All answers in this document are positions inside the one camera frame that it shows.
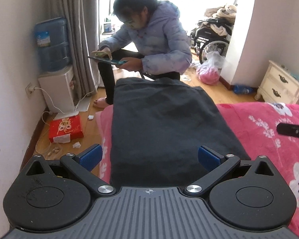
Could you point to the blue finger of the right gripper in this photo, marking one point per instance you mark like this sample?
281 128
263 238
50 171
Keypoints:
288 129

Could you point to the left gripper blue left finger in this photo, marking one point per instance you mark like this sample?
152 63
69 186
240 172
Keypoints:
90 157

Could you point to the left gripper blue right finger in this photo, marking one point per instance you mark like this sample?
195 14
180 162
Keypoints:
209 158

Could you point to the dark grey trousers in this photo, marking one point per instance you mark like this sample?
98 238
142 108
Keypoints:
158 127

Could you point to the red cardboard box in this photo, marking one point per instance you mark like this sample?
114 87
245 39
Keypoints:
66 129

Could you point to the pink floral blanket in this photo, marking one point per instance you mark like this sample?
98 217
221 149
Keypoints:
254 124

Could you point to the cream bedside cabinet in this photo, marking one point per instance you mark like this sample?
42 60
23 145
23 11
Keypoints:
278 86

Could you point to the blue plastic bottle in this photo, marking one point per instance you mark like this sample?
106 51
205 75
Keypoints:
243 89

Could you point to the white water dispenser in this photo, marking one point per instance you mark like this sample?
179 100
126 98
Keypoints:
58 90

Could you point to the pink plastic bag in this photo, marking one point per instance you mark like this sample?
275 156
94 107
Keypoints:
209 71

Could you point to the tablet device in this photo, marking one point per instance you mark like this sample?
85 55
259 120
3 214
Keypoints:
107 60

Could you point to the black wheelchair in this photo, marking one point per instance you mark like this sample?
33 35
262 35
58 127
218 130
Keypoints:
213 32

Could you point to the blue water bottle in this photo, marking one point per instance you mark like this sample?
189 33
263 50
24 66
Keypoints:
52 44

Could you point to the person in lilac jacket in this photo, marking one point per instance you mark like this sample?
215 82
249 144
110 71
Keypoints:
151 39

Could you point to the grey curtain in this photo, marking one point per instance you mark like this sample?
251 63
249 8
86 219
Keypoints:
83 34

